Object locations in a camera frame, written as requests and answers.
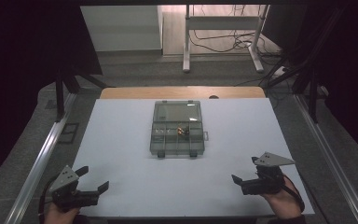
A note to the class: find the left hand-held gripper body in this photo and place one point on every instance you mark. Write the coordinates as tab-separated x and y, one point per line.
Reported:
65	183

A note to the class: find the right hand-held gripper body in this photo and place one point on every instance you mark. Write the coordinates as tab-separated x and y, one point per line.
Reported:
265	182

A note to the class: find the transparent grey plastic organizer box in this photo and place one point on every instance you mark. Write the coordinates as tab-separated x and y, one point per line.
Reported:
177	112

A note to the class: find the person's right hand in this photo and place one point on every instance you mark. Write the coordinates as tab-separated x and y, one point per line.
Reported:
284	202

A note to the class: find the person's left hand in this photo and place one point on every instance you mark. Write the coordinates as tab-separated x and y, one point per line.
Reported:
57	216

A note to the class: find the white board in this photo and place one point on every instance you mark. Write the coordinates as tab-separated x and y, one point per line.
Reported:
121	174

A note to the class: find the dark floor plate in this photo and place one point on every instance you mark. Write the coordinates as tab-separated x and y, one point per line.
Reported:
69	132

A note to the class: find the black metal stand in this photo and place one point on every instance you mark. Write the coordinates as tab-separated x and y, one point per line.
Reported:
313	90
60	96

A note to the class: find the white power strip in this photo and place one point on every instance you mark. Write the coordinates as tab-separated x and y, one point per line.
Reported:
279	72

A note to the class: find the wooden table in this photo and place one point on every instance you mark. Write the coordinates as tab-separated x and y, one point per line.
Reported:
180	92

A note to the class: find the dark curtain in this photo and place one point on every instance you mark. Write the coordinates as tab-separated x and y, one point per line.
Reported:
18	62
351	68

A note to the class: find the white cabinet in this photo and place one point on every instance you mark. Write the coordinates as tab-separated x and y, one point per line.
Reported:
121	28

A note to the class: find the aluminium rail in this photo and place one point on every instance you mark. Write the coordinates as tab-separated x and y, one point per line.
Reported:
40	161
326	146

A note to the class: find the white desk frame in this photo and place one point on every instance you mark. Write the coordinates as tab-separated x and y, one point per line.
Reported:
223	22

